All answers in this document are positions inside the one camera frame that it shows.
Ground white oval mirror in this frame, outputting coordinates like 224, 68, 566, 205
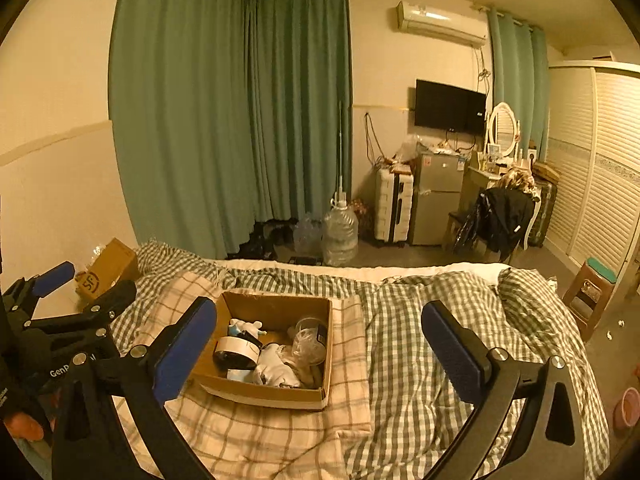
486, 102, 522, 159

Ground brown stool with green seat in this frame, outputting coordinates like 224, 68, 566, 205
562, 257, 618, 343

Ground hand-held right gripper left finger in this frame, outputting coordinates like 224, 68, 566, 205
50, 296, 221, 480

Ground narrow green curtain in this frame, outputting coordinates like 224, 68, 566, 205
487, 7, 551, 162

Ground dark shoes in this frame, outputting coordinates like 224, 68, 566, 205
237, 220, 296, 262

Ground white chair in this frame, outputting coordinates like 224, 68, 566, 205
447, 185, 544, 262

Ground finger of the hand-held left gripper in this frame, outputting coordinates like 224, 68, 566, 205
29, 280, 137, 362
4, 261, 76, 322

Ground pink basin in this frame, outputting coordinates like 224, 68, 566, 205
612, 387, 640, 432

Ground white air conditioner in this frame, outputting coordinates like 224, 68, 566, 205
396, 1, 487, 49

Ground clear plastic swab box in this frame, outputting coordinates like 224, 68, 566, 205
287, 316, 329, 362

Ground black jacket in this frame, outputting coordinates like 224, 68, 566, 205
477, 186, 535, 254

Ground clear plastic bag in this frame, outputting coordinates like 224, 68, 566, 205
397, 135, 426, 162

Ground brown floral bag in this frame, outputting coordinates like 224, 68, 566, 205
350, 199, 377, 222

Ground wall cables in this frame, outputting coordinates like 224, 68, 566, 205
364, 112, 389, 167

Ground brown cardboard box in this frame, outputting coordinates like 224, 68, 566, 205
192, 291, 334, 412

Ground white pole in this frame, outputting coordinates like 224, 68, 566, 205
335, 100, 348, 207

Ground green checkered duvet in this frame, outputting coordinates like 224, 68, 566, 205
107, 242, 615, 480

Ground silver fridge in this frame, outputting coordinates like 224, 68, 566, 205
411, 150, 464, 247

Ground large clear water bottle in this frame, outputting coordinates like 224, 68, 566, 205
321, 199, 359, 267

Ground white louvered wardrobe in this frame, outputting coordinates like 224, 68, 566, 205
542, 60, 640, 287

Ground person's left hand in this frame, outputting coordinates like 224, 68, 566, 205
2, 411, 47, 443

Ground dark suitcase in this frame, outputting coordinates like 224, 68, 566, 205
527, 180, 559, 249

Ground beige plaid blanket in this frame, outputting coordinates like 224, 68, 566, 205
112, 272, 374, 480

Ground black wall television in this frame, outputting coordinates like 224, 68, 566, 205
414, 79, 487, 134

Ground white toy figure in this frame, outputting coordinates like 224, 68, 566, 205
228, 317, 266, 342

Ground black and white tape roll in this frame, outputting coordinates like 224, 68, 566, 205
212, 335, 264, 372

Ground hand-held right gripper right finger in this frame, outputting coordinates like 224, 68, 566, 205
421, 301, 601, 480

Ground wide green curtain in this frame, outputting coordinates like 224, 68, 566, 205
109, 0, 354, 262

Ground printed brown shipping box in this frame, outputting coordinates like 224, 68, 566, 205
75, 237, 140, 304

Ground cream cloth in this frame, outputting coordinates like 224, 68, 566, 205
254, 344, 304, 389

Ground crumpled clear plastic bottles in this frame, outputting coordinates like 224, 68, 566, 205
292, 212, 326, 257

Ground white suitcase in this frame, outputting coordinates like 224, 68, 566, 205
374, 167, 416, 244

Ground dressing table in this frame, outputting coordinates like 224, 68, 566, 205
460, 162, 516, 241

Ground tan patterned cloth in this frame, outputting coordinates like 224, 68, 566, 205
500, 167, 539, 194

